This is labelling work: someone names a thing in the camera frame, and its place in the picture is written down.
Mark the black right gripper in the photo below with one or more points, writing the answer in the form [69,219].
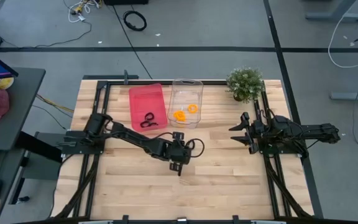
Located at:
[256,135]

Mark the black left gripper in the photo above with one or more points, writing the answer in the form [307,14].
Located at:
[179,152]

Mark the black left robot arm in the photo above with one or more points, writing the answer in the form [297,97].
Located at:
[129,137]

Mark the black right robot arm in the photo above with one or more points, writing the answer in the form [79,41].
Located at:
[315,130]

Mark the potted green plant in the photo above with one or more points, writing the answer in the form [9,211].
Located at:
[245,82]

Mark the clear plastic bin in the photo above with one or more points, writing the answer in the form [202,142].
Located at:
[185,90]

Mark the pink plastic bin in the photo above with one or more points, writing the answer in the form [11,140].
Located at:
[146,99]

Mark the grey desk leg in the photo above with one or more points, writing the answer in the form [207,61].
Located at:
[353,96]
[334,15]

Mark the grey desk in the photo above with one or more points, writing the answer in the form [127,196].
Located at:
[14,102]

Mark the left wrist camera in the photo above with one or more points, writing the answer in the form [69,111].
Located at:
[178,135]

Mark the black aluminium table frame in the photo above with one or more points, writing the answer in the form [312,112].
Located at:
[101,93]

